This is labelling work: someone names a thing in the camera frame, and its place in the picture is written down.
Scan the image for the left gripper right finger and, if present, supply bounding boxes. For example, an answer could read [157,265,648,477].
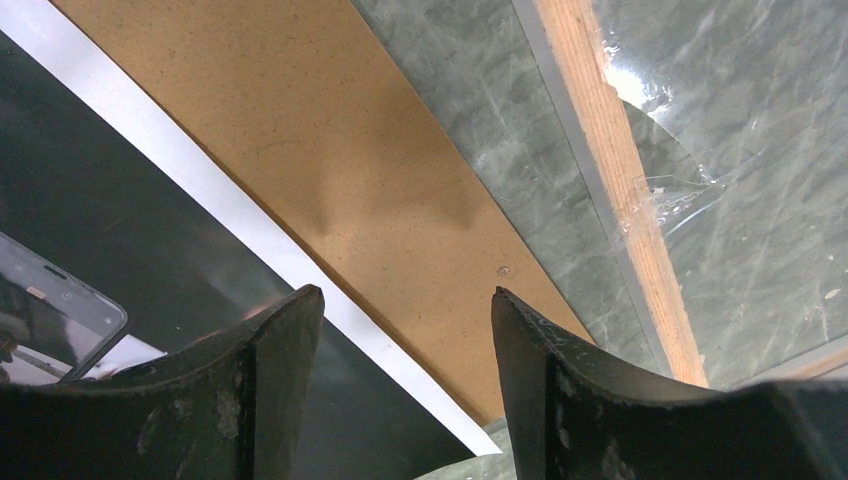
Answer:
[491,288,847,479]

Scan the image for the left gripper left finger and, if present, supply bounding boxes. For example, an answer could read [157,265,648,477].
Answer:
[1,285,325,479]

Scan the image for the white wooden picture frame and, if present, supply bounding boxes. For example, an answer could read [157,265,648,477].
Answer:
[515,1,847,389]

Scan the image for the brown backing board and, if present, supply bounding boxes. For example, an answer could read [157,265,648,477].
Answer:
[59,1,580,424]

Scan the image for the printed photo poster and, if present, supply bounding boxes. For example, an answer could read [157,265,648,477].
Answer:
[1,1,501,479]

